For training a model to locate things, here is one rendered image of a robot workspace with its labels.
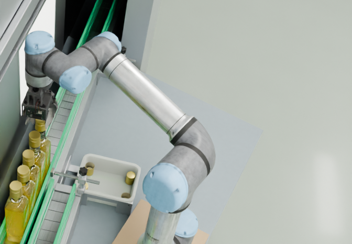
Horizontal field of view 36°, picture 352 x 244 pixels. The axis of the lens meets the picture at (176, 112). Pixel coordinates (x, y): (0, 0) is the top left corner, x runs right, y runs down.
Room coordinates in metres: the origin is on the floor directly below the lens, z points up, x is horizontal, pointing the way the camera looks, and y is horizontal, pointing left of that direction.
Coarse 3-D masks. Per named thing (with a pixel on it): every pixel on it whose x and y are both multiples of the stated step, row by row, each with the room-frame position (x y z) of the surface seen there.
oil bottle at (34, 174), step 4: (36, 164) 0.95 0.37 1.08; (36, 168) 0.94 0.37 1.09; (32, 172) 0.92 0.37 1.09; (36, 172) 0.93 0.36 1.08; (32, 176) 0.91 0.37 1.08; (36, 176) 0.92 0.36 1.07; (32, 180) 0.90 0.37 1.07; (36, 180) 0.92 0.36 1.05; (36, 184) 0.92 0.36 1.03; (36, 188) 0.92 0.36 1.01; (36, 192) 0.92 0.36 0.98; (36, 196) 0.92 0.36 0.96; (36, 200) 0.92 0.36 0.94
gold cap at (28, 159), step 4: (24, 152) 0.93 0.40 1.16; (28, 152) 0.93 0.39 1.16; (32, 152) 0.94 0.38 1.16; (24, 156) 0.92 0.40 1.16; (28, 156) 0.92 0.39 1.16; (32, 156) 0.93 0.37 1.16; (24, 160) 0.91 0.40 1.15; (28, 160) 0.91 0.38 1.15; (32, 160) 0.92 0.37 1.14; (24, 164) 0.91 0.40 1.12; (28, 164) 0.91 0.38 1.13; (32, 164) 0.92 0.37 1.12
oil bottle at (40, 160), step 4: (40, 152) 1.00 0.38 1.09; (44, 152) 1.01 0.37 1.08; (40, 156) 0.98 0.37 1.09; (44, 156) 1.00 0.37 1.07; (36, 160) 0.97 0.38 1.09; (40, 160) 0.97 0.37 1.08; (44, 160) 1.00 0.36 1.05; (40, 164) 0.97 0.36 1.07; (44, 164) 1.00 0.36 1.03; (40, 168) 0.96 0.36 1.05; (44, 168) 1.00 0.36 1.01; (40, 172) 0.96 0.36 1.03; (44, 172) 1.00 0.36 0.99; (40, 176) 0.96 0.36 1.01; (44, 176) 1.00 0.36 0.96; (40, 180) 0.96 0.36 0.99; (44, 180) 1.00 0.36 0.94; (40, 184) 0.96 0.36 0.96; (40, 188) 0.96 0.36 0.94
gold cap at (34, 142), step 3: (30, 132) 0.99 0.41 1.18; (33, 132) 0.99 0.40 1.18; (36, 132) 1.00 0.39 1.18; (39, 132) 1.00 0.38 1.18; (30, 135) 0.98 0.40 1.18; (33, 135) 0.98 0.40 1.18; (36, 135) 0.99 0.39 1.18; (39, 135) 0.99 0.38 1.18; (30, 138) 0.97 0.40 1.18; (33, 138) 0.97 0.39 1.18; (36, 138) 0.98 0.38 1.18; (39, 138) 0.98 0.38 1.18; (30, 141) 0.97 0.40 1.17; (33, 141) 0.97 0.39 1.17; (36, 141) 0.97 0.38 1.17; (39, 141) 0.98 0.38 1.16; (30, 144) 0.97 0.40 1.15; (33, 144) 0.97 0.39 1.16; (36, 144) 0.97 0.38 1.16; (39, 144) 0.98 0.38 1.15; (33, 147) 0.97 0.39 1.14; (36, 147) 0.97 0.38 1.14
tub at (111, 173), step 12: (84, 156) 1.21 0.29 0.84; (96, 156) 1.23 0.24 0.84; (96, 168) 1.22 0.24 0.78; (108, 168) 1.22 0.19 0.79; (120, 168) 1.23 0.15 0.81; (132, 168) 1.23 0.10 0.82; (96, 180) 1.17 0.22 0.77; (108, 180) 1.19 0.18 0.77; (120, 180) 1.20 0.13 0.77; (84, 192) 1.06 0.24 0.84; (96, 192) 1.07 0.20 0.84; (108, 192) 1.14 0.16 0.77; (120, 192) 1.15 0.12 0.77; (132, 192) 1.12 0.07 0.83
